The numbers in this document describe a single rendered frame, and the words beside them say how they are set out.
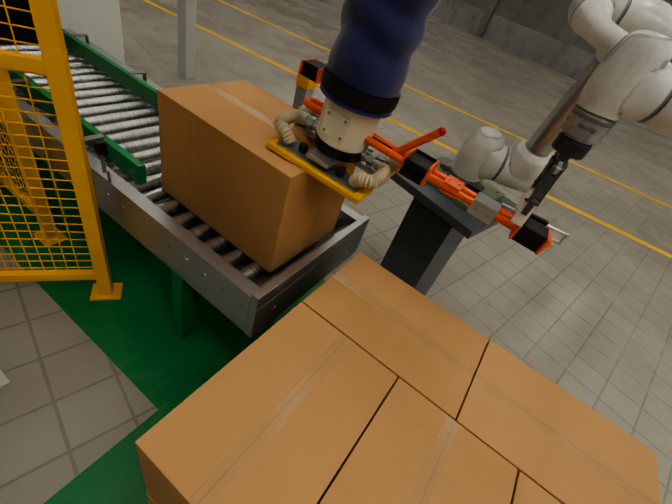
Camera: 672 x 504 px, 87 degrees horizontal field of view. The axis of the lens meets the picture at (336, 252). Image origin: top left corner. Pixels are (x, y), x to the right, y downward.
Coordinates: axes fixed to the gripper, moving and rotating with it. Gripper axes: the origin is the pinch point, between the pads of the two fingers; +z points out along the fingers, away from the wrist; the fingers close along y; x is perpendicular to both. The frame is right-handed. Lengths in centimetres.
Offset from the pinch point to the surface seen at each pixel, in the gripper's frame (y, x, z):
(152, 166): 9, -134, 54
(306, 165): 15, -57, 12
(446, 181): 2.8, -20.7, 1.8
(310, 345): 34, -30, 55
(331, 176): 13, -49, 12
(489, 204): 1.6, -7.9, 2.4
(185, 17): -172, -321, 49
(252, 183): 20, -71, 24
